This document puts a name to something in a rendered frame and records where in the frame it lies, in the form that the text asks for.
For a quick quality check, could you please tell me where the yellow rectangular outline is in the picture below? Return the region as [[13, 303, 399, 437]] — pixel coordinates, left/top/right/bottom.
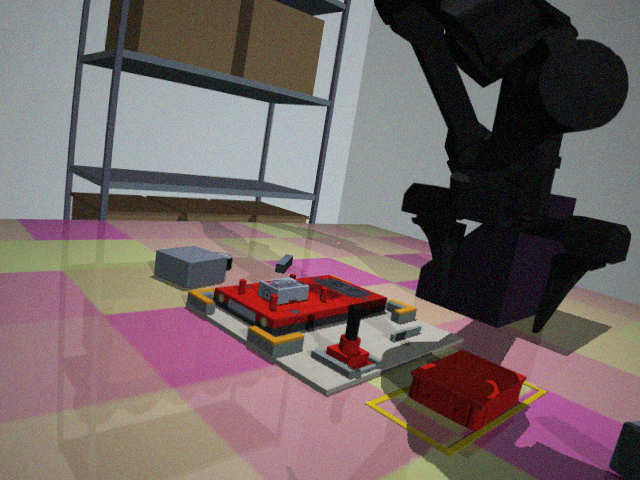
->
[[365, 381, 547, 456]]

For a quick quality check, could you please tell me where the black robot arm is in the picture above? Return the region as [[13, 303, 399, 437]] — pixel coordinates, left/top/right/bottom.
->
[[374, 0, 629, 229]]

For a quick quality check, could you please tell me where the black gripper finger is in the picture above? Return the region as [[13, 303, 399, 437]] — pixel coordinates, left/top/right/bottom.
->
[[532, 253, 606, 334], [411, 217, 467, 298]]

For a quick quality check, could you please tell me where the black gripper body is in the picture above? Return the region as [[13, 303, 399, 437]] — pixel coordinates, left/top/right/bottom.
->
[[402, 131, 631, 265]]

